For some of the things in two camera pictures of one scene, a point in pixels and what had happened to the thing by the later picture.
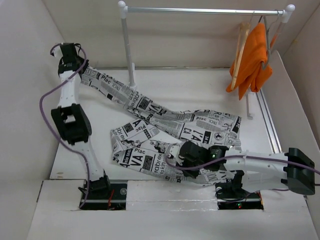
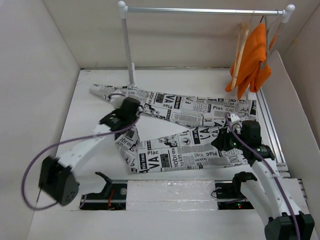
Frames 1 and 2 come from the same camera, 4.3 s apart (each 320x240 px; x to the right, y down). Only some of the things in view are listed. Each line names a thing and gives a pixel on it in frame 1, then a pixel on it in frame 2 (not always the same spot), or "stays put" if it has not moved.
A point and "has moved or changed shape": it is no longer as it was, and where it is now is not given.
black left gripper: [85, 66] → [115, 111]
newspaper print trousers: [149, 140] has moved or changed shape
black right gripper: [191, 174] → [220, 140]
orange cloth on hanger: [255, 70] stays put
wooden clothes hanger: [243, 25] stays put
